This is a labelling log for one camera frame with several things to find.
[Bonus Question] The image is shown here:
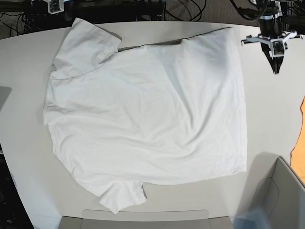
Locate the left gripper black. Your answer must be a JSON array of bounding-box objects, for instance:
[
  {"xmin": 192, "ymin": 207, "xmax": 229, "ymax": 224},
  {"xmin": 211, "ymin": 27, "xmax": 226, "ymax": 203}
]
[{"xmin": 241, "ymin": 19, "xmax": 305, "ymax": 74}]

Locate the grey cardboard box right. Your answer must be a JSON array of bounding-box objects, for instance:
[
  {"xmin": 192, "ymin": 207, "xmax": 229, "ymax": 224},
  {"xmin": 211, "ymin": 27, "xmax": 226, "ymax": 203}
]
[{"xmin": 253, "ymin": 157, "xmax": 305, "ymax": 229}]

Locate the white T-shirt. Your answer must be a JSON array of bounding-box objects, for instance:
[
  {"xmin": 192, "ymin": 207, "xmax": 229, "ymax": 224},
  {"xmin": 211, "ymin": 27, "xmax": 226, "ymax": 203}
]
[{"xmin": 43, "ymin": 18, "xmax": 247, "ymax": 213}]

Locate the grey cardboard box front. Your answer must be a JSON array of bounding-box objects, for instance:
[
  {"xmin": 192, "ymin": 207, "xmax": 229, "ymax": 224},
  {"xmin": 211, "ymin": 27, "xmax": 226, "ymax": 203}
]
[{"xmin": 59, "ymin": 209, "xmax": 233, "ymax": 229}]

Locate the grey cardboard box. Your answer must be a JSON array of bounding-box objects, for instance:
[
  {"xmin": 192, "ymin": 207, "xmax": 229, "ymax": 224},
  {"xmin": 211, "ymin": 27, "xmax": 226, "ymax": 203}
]
[
  {"xmin": 59, "ymin": 209, "xmax": 233, "ymax": 229},
  {"xmin": 253, "ymin": 157, "xmax": 305, "ymax": 229}
]

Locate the orange cloth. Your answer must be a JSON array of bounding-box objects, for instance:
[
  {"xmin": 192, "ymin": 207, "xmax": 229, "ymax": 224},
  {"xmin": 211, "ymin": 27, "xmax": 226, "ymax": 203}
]
[{"xmin": 290, "ymin": 99, "xmax": 305, "ymax": 183}]

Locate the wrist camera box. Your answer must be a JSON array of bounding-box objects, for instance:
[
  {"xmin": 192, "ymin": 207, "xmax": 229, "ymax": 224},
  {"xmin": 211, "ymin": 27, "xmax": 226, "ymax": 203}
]
[
  {"xmin": 271, "ymin": 39, "xmax": 286, "ymax": 58},
  {"xmin": 47, "ymin": 0, "xmax": 64, "ymax": 14}
]

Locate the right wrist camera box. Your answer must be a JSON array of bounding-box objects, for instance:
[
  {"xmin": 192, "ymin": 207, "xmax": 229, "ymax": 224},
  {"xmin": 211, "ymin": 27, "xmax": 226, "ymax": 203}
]
[{"xmin": 47, "ymin": 0, "xmax": 64, "ymax": 14}]

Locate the blue translucent object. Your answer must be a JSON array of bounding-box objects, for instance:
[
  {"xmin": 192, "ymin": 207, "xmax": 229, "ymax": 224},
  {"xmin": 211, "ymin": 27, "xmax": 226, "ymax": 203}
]
[{"xmin": 232, "ymin": 208, "xmax": 270, "ymax": 229}]

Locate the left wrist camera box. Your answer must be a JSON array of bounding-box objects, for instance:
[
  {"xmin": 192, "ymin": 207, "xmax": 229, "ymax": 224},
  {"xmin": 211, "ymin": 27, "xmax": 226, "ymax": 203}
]
[{"xmin": 271, "ymin": 39, "xmax": 286, "ymax": 58}]

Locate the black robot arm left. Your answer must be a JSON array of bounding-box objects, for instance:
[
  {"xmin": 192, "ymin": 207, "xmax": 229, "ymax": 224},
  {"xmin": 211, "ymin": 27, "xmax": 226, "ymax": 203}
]
[{"xmin": 238, "ymin": 0, "xmax": 305, "ymax": 74}]

